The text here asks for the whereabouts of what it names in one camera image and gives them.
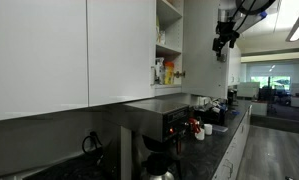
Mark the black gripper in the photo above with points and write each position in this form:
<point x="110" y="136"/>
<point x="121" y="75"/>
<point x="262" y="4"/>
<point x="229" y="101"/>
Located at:
<point x="226" y="28"/>

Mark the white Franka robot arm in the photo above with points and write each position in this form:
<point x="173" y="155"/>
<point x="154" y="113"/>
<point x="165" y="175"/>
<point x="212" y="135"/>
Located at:
<point x="252" y="8"/>

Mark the white upper cabinet block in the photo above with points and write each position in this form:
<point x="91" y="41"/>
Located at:
<point x="235" y="66"/>

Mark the metal door hinge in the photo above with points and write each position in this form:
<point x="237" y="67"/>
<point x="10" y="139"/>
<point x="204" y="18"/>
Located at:
<point x="179" y="74"/>

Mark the cabinet carcass with shelves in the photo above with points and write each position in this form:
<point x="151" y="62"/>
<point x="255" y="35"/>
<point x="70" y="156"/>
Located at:
<point x="167" y="50"/>

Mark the wide white cabinet door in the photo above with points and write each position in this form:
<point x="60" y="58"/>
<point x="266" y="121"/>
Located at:
<point x="39" y="56"/>

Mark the white board panel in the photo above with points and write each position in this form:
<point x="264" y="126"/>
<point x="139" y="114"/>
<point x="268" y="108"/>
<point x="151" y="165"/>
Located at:
<point x="248" y="90"/>

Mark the black coffee maker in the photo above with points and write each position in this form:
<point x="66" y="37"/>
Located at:
<point x="229" y="96"/>

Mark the white countertop container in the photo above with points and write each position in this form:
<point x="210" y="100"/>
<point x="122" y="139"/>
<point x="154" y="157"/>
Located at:
<point x="202" y="100"/>

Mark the yellow canister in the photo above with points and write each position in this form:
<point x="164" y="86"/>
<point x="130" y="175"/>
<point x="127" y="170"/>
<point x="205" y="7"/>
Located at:
<point x="169" y="73"/>

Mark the pale box on shelf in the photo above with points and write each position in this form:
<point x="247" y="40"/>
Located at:
<point x="161" y="35"/>

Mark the small blue object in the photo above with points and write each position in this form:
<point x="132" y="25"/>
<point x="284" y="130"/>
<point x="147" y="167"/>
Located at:
<point x="235" y="112"/>

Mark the clear plastic bottle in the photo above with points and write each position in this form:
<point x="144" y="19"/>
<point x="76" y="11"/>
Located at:
<point x="159" y="71"/>

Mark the four-slot toaster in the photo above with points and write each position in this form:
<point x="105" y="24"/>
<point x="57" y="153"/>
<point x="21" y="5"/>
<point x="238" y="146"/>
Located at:
<point x="209" y="115"/>

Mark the flat blue-lidded container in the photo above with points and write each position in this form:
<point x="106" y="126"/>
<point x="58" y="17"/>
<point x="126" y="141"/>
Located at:
<point x="220" y="128"/>

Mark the red spray bottle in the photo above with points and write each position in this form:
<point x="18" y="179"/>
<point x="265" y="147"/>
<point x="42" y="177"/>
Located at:
<point x="194" y="124"/>

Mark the white cup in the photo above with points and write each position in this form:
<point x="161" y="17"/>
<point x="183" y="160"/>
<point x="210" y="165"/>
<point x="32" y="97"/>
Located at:
<point x="200" y="135"/>
<point x="208" y="129"/>

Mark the stainless steel coffee brewer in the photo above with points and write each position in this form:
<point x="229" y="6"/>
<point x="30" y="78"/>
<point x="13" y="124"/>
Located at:
<point x="155" y="115"/>

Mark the white base cabinets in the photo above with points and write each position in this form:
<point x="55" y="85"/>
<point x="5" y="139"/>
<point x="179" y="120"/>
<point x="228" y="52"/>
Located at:
<point x="234" y="146"/>

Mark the black-lidded coffee carafe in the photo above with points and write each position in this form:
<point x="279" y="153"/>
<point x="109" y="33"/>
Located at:
<point x="157" y="166"/>

